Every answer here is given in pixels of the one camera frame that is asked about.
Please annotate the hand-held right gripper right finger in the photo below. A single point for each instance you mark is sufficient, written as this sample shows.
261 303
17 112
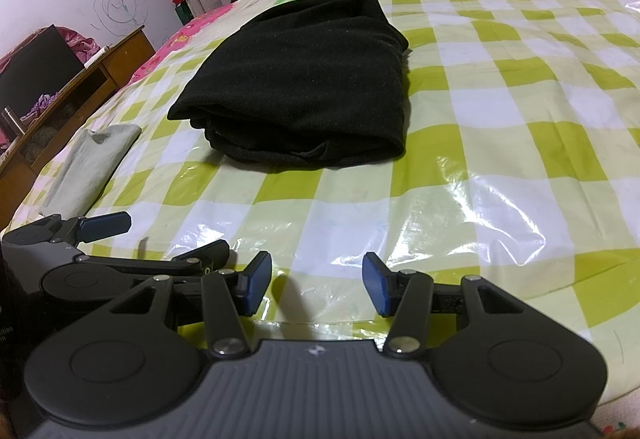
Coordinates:
377 286

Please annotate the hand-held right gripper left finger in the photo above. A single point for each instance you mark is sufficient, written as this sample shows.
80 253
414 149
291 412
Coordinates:
255 284

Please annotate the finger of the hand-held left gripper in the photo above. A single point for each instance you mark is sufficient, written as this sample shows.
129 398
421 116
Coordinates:
200 259
107 225

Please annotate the black pants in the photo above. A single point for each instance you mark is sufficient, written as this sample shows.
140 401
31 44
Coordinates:
310 84

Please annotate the grey-green folded cloth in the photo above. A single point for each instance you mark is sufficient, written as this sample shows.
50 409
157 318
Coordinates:
85 164

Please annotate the silver bottle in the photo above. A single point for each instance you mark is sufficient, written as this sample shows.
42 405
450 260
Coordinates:
11 121

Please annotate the purple packet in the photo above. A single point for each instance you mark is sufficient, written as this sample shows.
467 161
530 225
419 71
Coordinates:
42 106

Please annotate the wooden desk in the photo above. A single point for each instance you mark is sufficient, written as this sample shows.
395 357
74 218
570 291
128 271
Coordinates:
115 64

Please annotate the checkered printed bed cover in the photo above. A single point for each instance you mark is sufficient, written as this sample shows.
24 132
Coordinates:
500 119

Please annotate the green box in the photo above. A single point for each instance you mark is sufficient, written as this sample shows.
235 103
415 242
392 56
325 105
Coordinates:
182 14

